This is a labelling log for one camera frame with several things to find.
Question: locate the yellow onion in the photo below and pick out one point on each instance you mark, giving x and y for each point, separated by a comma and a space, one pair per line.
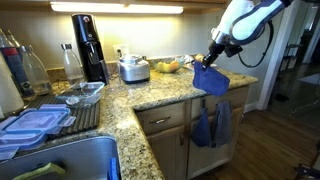
199, 57

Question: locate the black soda maker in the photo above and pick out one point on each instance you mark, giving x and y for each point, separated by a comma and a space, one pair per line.
90, 50

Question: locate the yellow fruit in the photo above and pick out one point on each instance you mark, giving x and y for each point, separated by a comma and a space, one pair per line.
160, 66

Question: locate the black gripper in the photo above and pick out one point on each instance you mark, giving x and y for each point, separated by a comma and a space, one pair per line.
216, 51

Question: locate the clear flask bottle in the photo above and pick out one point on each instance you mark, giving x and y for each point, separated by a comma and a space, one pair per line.
35, 73

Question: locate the wide wooden cabinet door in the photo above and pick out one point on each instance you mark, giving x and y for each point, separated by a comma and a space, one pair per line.
206, 160

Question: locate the small wooden drawer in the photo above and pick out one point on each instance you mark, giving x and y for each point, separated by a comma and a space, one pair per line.
173, 111

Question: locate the stainless steel sink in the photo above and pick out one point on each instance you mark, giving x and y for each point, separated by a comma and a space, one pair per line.
73, 160

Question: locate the grey hanging towel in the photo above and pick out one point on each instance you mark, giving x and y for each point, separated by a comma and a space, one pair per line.
222, 125

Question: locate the dark bottle red label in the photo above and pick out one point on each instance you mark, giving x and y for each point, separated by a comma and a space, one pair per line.
13, 70

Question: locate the glass baking dish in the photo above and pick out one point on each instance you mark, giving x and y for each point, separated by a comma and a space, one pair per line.
81, 93

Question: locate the small blue lid container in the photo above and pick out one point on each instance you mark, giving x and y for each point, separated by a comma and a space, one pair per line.
20, 141

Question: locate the under-cabinet light bar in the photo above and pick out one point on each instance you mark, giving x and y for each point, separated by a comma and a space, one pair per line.
116, 7

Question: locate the white wall outlet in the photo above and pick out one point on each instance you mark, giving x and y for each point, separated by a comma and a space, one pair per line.
120, 51

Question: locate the clear glass bottle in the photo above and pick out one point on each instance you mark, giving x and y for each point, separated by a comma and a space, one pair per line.
72, 65

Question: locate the narrow wooden cabinet door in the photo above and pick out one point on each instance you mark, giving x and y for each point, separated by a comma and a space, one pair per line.
166, 153

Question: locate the white door frame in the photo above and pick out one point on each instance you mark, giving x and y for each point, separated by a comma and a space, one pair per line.
276, 66

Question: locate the small silver cooker appliance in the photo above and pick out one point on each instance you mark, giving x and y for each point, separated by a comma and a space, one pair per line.
135, 71

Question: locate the orange fruit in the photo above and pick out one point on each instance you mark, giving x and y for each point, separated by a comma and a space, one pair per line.
173, 66

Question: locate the green sponge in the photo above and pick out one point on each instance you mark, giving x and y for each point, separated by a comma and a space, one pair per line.
40, 170

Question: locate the glass fruit bowl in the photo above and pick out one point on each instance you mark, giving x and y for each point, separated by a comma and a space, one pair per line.
166, 71

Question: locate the dark dish drying mat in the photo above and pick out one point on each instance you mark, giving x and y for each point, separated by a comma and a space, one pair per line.
85, 118

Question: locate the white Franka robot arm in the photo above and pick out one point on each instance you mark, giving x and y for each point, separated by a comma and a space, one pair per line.
250, 23

